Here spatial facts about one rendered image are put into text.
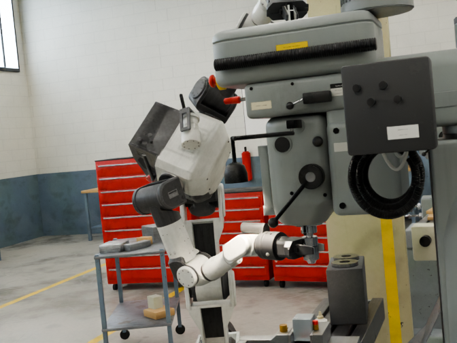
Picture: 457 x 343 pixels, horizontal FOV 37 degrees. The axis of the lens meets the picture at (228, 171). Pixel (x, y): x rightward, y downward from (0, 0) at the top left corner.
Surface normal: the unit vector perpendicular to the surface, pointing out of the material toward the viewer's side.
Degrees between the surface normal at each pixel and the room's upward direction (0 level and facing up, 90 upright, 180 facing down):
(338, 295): 90
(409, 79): 90
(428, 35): 90
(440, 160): 90
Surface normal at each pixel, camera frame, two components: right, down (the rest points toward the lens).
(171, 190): 0.74, -0.18
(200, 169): 0.58, -0.08
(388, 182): -0.34, 0.08
